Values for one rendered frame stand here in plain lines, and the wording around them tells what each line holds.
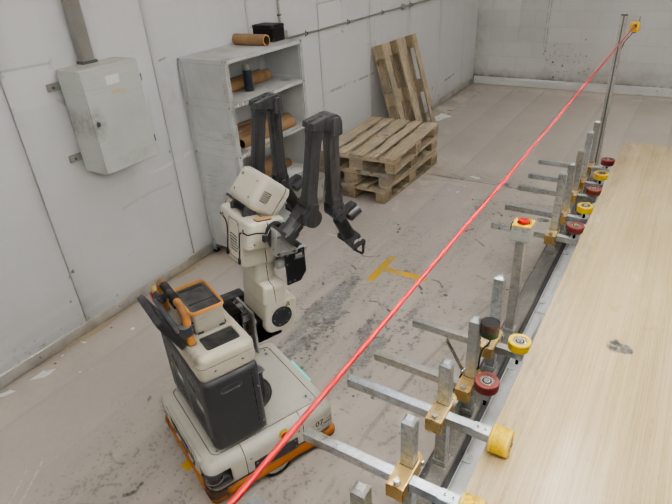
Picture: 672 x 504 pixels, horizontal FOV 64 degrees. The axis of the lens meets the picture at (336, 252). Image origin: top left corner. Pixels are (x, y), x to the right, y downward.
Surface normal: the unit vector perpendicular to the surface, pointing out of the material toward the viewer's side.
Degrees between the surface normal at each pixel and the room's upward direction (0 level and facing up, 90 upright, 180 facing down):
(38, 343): 90
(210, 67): 90
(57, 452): 0
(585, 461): 0
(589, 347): 0
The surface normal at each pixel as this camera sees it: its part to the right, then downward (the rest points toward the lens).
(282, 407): -0.05, -0.87
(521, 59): -0.53, 0.45
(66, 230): 0.85, 0.22
